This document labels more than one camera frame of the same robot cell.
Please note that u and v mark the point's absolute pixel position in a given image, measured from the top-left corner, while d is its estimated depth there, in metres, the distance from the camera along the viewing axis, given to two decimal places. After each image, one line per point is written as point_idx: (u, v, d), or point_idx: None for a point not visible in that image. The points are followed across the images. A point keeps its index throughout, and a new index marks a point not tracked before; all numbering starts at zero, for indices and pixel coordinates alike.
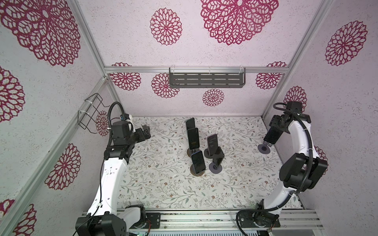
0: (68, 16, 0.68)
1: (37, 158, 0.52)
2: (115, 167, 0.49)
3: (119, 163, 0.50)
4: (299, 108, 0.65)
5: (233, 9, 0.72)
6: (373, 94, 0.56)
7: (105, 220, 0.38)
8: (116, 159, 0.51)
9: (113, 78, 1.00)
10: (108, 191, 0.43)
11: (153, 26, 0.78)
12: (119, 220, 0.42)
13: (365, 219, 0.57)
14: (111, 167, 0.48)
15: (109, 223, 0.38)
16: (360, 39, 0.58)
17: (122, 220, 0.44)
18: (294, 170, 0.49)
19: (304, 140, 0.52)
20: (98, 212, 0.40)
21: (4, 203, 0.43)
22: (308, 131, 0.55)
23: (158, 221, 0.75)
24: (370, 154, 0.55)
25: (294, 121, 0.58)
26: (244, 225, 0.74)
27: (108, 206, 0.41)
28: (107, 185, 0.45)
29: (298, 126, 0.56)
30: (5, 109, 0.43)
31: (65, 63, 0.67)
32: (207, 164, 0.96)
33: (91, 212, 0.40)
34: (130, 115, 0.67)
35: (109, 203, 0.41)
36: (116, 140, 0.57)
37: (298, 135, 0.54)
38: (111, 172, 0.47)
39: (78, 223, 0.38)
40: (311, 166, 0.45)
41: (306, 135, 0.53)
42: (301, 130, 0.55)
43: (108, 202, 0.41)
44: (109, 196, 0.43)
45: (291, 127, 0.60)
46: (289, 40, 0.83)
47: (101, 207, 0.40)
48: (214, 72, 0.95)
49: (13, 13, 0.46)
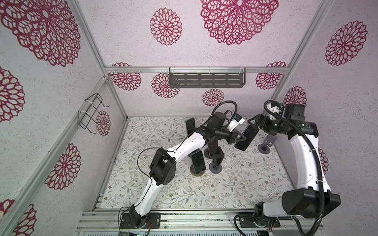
0: (68, 16, 0.68)
1: (37, 158, 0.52)
2: (198, 140, 0.63)
3: (202, 140, 0.64)
4: (301, 115, 0.54)
5: (233, 9, 0.72)
6: (373, 94, 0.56)
7: (170, 160, 0.54)
8: (202, 135, 0.65)
9: (113, 79, 1.01)
10: (184, 147, 0.60)
11: (153, 26, 0.78)
12: (175, 169, 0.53)
13: (365, 219, 0.57)
14: (195, 137, 0.64)
15: (170, 165, 0.53)
16: (360, 39, 0.58)
17: (175, 173, 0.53)
18: (301, 204, 0.41)
19: (312, 168, 0.43)
20: (170, 153, 0.57)
21: (4, 202, 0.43)
22: (316, 152, 0.45)
23: (158, 221, 0.75)
24: (370, 154, 0.55)
25: (298, 136, 0.48)
26: (244, 226, 0.74)
27: (176, 156, 0.56)
28: (186, 143, 0.61)
29: (303, 144, 0.46)
30: (5, 109, 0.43)
31: (65, 63, 0.67)
32: (207, 164, 0.96)
33: (170, 149, 0.58)
34: (243, 120, 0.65)
35: (178, 155, 0.57)
36: (209, 126, 0.70)
37: (302, 155, 0.45)
38: (194, 140, 0.63)
39: (159, 151, 0.56)
40: (322, 202, 0.43)
41: (314, 158, 0.44)
42: (307, 150, 0.45)
43: (179, 153, 0.57)
44: (181, 151, 0.58)
45: (295, 142, 0.49)
46: (289, 40, 0.83)
47: (174, 152, 0.57)
48: (214, 72, 0.95)
49: (13, 13, 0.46)
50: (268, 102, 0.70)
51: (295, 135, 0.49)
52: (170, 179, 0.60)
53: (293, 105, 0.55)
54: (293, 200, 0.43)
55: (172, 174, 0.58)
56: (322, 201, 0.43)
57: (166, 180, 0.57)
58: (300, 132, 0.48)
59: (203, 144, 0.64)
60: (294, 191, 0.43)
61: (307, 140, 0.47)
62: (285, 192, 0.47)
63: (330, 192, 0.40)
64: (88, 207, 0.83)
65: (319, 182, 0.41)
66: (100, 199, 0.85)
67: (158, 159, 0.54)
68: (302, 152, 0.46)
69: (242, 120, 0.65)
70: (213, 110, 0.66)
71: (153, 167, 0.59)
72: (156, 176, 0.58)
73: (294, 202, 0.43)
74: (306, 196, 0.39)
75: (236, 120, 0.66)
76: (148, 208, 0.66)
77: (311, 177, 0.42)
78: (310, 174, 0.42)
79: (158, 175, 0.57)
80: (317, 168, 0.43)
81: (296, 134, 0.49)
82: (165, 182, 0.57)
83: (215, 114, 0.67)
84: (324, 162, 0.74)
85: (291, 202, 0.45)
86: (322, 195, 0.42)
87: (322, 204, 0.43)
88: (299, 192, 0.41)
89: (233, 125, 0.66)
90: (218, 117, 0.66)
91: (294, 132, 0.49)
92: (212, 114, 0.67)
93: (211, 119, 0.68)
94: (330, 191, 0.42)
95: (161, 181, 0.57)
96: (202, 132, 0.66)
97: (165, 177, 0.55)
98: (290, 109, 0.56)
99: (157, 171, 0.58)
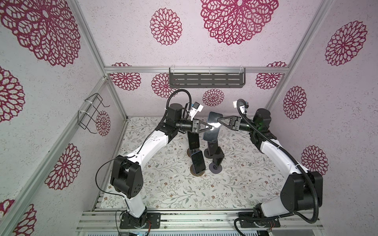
0: (68, 16, 0.68)
1: (37, 158, 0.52)
2: (160, 138, 0.58)
3: (164, 137, 0.59)
4: (267, 125, 0.61)
5: (233, 9, 0.72)
6: (373, 93, 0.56)
7: (132, 167, 0.46)
8: (163, 132, 0.61)
9: (113, 78, 1.00)
10: (146, 149, 0.53)
11: (153, 26, 0.78)
12: (141, 177, 0.50)
13: (365, 220, 0.57)
14: (156, 136, 0.59)
15: (134, 171, 0.45)
16: (360, 39, 0.58)
17: (142, 179, 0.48)
18: (299, 195, 0.43)
19: (286, 158, 0.50)
20: (131, 159, 0.49)
21: (4, 203, 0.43)
22: (282, 147, 0.55)
23: (158, 221, 0.75)
24: (370, 154, 0.55)
25: (265, 142, 0.58)
26: (244, 226, 0.74)
27: (140, 160, 0.49)
28: (147, 145, 0.54)
29: (270, 145, 0.57)
30: (5, 109, 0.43)
31: (65, 63, 0.67)
32: (207, 164, 0.96)
33: (128, 155, 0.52)
34: (201, 106, 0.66)
35: (141, 159, 0.50)
36: (169, 121, 0.66)
37: (275, 155, 0.54)
38: (155, 139, 0.57)
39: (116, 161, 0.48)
40: (312, 185, 0.46)
41: (283, 152, 0.53)
42: (275, 148, 0.55)
43: (141, 157, 0.50)
44: (144, 153, 0.52)
45: (264, 148, 0.59)
46: (290, 40, 0.83)
47: (136, 156, 0.50)
48: (214, 72, 0.95)
49: (13, 13, 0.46)
50: (239, 101, 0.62)
51: (262, 143, 0.60)
52: (140, 187, 0.51)
53: (263, 116, 0.59)
54: (291, 194, 0.45)
55: (140, 182, 0.51)
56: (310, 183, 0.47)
57: (134, 190, 0.48)
58: (267, 138, 0.60)
59: (167, 141, 0.62)
60: (286, 185, 0.46)
61: (270, 141, 0.58)
62: (281, 191, 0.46)
63: (310, 172, 0.45)
64: (88, 207, 0.83)
65: (298, 165, 0.47)
66: (100, 199, 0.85)
67: (118, 171, 0.48)
68: (273, 152, 0.55)
69: (201, 107, 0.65)
70: (167, 104, 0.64)
71: (114, 181, 0.50)
72: (121, 190, 0.49)
73: (292, 196, 0.44)
74: (298, 183, 0.43)
75: (195, 108, 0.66)
76: (141, 208, 0.65)
77: (290, 165, 0.48)
78: (288, 163, 0.49)
79: (122, 187, 0.48)
80: (289, 157, 0.51)
81: (262, 141, 0.60)
82: (132, 193, 0.48)
83: (170, 109, 0.62)
84: (324, 162, 0.74)
85: (290, 198, 0.45)
86: (308, 178, 0.46)
87: (312, 187, 0.46)
88: (291, 182, 0.44)
89: (193, 114, 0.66)
90: (173, 110, 0.62)
91: (260, 140, 0.61)
92: (167, 109, 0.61)
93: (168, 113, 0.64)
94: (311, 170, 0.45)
95: (128, 194, 0.48)
96: (163, 130, 0.62)
97: (133, 187, 0.47)
98: (259, 119, 0.62)
99: (120, 184, 0.49)
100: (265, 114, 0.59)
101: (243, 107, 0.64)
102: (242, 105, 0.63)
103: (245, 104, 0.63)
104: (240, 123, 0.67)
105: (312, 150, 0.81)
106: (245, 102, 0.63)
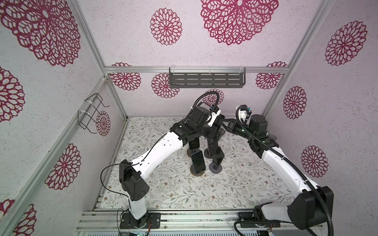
0: (68, 16, 0.68)
1: (37, 158, 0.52)
2: (174, 145, 0.52)
3: (177, 143, 0.52)
4: (264, 130, 0.58)
5: (233, 9, 0.72)
6: (373, 93, 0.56)
7: (134, 177, 0.44)
8: (179, 134, 0.52)
9: (113, 78, 1.00)
10: (152, 157, 0.48)
11: (153, 26, 0.78)
12: (145, 183, 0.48)
13: (365, 219, 0.57)
14: (168, 141, 0.51)
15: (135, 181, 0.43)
16: (360, 39, 0.58)
17: (147, 186, 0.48)
18: (310, 214, 0.40)
19: (293, 173, 0.47)
20: (135, 167, 0.46)
21: (4, 203, 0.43)
22: (287, 158, 0.51)
23: (158, 221, 0.75)
24: (371, 154, 0.55)
25: (267, 152, 0.54)
26: (244, 226, 0.74)
27: (143, 169, 0.45)
28: (155, 152, 0.49)
29: (274, 156, 0.52)
30: (5, 109, 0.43)
31: (65, 63, 0.67)
32: (207, 164, 0.96)
33: (133, 162, 0.47)
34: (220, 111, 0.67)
35: (145, 168, 0.46)
36: (191, 122, 0.58)
37: (280, 166, 0.50)
38: (167, 145, 0.50)
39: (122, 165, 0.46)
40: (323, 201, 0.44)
41: (289, 164, 0.49)
42: (280, 159, 0.51)
43: (146, 165, 0.46)
44: (149, 162, 0.47)
45: (267, 158, 0.55)
46: (289, 40, 0.83)
47: (140, 164, 0.46)
48: (214, 72, 0.95)
49: (13, 13, 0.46)
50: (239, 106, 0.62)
51: (264, 152, 0.56)
52: (144, 193, 0.51)
53: (259, 121, 0.57)
54: (301, 212, 0.42)
55: (144, 189, 0.49)
56: (322, 200, 0.44)
57: (137, 195, 0.48)
58: (269, 147, 0.55)
59: (180, 146, 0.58)
60: (296, 201, 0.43)
61: (274, 151, 0.54)
62: (289, 206, 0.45)
63: (320, 188, 0.42)
64: (88, 207, 0.83)
65: (307, 182, 0.44)
66: (100, 199, 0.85)
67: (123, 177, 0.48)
68: (278, 164, 0.51)
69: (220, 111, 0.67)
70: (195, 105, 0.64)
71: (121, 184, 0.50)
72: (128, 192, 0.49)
73: (303, 215, 0.42)
74: (309, 201, 0.39)
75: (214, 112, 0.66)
76: (142, 210, 0.64)
77: (298, 181, 0.45)
78: (295, 179, 0.45)
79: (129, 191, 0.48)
80: (297, 171, 0.47)
81: (264, 150, 0.55)
82: (136, 198, 0.49)
83: (197, 110, 0.55)
84: (324, 162, 0.73)
85: (300, 216, 0.43)
86: (318, 194, 0.45)
87: (323, 202, 0.44)
88: (300, 200, 0.41)
89: (212, 118, 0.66)
90: (202, 112, 0.56)
91: (261, 148, 0.57)
92: (193, 109, 0.56)
93: (192, 114, 0.57)
94: (320, 186, 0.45)
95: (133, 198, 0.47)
96: (179, 131, 0.53)
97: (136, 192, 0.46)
98: (255, 125, 0.59)
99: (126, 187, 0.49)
100: (261, 120, 0.56)
101: (245, 112, 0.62)
102: (245, 111, 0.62)
103: (247, 111, 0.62)
104: (235, 125, 0.67)
105: (312, 150, 0.81)
106: (247, 108, 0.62)
